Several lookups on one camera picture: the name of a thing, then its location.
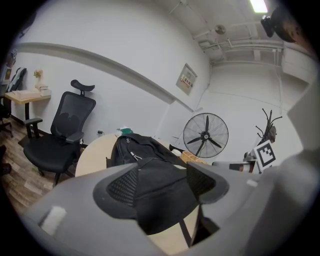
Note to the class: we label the black mesh office chair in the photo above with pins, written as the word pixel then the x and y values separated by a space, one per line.
pixel 62 130

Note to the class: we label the white box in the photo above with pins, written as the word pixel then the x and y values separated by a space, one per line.
pixel 45 92

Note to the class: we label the white cup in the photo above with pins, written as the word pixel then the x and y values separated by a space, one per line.
pixel 176 151

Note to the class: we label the black coat rack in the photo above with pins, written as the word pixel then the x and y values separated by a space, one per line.
pixel 268 130

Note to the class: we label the person's white shirt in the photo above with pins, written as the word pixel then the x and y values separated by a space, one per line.
pixel 300 120

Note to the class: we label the white ceiling pipes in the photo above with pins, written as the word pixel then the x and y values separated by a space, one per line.
pixel 240 44

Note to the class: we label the wall electrical panel box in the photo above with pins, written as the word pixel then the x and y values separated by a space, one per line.
pixel 186 79

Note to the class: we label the round light wooden table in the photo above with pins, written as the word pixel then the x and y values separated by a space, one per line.
pixel 95 152

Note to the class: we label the black head camera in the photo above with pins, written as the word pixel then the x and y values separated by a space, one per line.
pixel 267 25

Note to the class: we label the black backpack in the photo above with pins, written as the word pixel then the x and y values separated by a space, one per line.
pixel 150 150

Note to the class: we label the black power adapter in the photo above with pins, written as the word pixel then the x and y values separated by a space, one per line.
pixel 100 132

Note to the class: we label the wall-mounted fan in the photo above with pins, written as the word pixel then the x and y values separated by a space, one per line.
pixel 220 29

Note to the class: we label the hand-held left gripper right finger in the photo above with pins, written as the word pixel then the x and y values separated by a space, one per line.
pixel 232 212

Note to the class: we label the black floor fan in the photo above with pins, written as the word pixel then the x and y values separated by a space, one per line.
pixel 205 136

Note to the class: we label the jacket on chair back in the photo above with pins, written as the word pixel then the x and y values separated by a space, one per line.
pixel 16 78

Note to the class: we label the ceiling light panel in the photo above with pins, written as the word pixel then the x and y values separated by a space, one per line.
pixel 258 5

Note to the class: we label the person's face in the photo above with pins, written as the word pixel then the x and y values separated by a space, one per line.
pixel 298 36

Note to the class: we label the small wooden desk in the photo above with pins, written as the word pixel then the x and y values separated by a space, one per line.
pixel 23 98

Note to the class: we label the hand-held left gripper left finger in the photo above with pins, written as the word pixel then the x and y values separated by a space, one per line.
pixel 75 200

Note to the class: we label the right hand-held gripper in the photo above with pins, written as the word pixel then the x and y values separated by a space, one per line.
pixel 265 155

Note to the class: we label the green item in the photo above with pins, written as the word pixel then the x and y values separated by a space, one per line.
pixel 125 130

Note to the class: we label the vase with flowers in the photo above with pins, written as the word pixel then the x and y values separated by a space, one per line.
pixel 38 74

